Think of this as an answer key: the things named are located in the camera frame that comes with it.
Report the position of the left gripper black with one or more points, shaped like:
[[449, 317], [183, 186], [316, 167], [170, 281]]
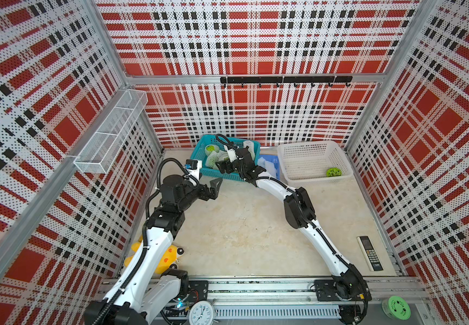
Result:
[[213, 191]]

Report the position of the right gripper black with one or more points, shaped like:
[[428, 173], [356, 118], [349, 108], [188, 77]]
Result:
[[226, 164]]

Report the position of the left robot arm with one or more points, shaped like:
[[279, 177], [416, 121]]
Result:
[[131, 301]]

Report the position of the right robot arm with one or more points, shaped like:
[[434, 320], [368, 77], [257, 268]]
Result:
[[300, 214]]

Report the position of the stack of white foam nets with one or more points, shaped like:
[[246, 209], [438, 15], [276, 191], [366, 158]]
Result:
[[269, 166]]

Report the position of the sleeved custard apple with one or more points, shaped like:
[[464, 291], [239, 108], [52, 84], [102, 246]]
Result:
[[211, 148], [211, 162]]

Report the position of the green custard apple lower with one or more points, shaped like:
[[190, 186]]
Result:
[[333, 172]]

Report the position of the blue plastic tray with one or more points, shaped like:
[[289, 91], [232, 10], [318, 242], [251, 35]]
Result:
[[273, 159]]

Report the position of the teal plastic basket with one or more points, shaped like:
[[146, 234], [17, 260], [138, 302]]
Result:
[[200, 154]]

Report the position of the white plastic basket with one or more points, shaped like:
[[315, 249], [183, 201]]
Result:
[[307, 162]]

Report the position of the yellow plush toy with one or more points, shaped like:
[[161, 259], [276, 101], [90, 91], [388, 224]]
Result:
[[169, 259]]

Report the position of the white remote control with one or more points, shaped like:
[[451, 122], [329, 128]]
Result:
[[370, 254]]

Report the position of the green tape spool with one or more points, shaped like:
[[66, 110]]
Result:
[[396, 308]]

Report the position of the black hook rail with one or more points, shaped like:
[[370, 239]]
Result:
[[330, 80]]

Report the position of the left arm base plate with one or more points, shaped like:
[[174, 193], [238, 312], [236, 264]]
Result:
[[197, 291]]

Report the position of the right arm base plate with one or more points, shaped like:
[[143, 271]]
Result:
[[331, 290]]

